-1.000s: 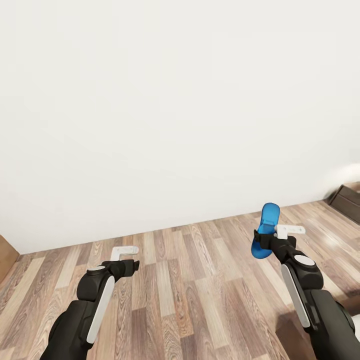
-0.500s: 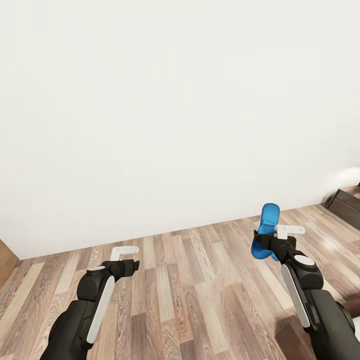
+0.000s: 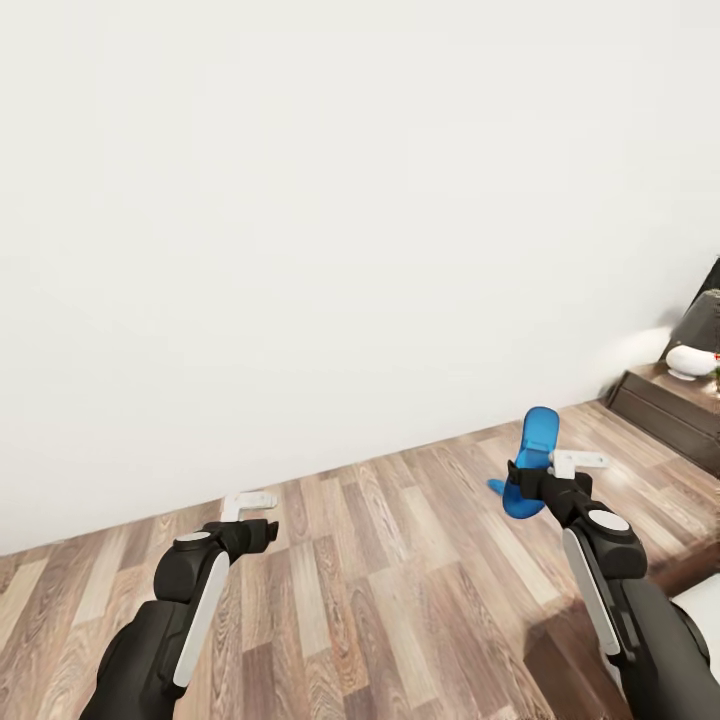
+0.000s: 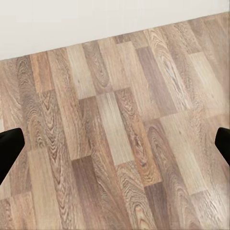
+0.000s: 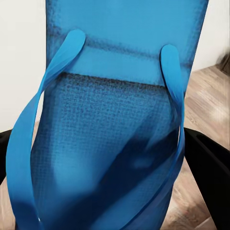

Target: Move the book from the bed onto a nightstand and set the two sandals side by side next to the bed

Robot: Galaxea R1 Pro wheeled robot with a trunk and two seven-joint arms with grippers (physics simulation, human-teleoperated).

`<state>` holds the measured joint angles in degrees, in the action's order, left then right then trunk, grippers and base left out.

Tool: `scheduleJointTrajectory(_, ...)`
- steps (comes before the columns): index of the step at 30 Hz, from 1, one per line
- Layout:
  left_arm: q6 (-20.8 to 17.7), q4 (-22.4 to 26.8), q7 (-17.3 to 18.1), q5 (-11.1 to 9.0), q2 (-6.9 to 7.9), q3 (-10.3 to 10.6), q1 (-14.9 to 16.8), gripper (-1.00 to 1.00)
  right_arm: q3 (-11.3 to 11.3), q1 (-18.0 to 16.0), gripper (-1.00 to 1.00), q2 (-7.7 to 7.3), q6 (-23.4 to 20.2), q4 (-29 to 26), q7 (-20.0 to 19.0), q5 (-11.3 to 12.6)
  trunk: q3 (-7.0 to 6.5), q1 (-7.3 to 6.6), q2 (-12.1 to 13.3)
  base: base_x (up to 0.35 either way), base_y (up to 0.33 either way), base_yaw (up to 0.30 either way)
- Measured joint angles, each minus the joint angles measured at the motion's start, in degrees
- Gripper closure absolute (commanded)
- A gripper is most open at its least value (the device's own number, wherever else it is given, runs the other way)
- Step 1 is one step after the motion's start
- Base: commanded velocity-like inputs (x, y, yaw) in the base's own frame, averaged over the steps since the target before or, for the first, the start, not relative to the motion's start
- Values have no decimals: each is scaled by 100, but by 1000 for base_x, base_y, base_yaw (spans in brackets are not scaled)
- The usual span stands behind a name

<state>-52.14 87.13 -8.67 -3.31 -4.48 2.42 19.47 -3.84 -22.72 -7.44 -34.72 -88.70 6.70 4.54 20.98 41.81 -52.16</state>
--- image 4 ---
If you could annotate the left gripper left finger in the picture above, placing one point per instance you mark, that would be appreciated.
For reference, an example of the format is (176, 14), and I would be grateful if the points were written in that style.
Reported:
(11, 144)

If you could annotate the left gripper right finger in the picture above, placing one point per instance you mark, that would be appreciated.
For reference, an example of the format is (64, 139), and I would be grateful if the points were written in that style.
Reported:
(222, 142)

